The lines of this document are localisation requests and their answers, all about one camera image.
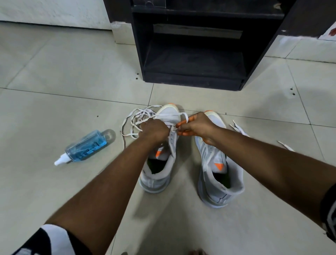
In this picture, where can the black open shelf box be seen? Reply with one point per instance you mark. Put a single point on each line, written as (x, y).
(194, 63)

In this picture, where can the grey sneaker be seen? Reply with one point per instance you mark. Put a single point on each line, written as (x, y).
(220, 197)
(152, 185)

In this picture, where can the person's right hand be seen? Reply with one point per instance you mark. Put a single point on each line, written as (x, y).
(199, 126)

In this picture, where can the blue transparent bottle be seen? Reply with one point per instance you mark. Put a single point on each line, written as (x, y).
(85, 148)

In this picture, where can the dark brown wooden cabinet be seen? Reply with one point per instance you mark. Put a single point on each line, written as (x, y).
(118, 10)

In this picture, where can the person's right foot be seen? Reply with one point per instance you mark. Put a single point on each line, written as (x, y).
(198, 252)

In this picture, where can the zebra striped garment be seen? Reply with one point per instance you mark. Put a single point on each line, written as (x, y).
(52, 241)

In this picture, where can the person's left forearm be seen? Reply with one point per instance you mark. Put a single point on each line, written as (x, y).
(105, 191)

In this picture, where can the white floral patterned sheet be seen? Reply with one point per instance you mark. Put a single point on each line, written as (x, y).
(329, 32)

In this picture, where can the person's right forearm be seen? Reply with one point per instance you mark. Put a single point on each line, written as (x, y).
(275, 168)

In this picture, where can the person's left hand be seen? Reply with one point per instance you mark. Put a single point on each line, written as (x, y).
(155, 131)

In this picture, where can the clear plastic box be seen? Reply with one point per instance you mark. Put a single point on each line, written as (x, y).
(149, 3)

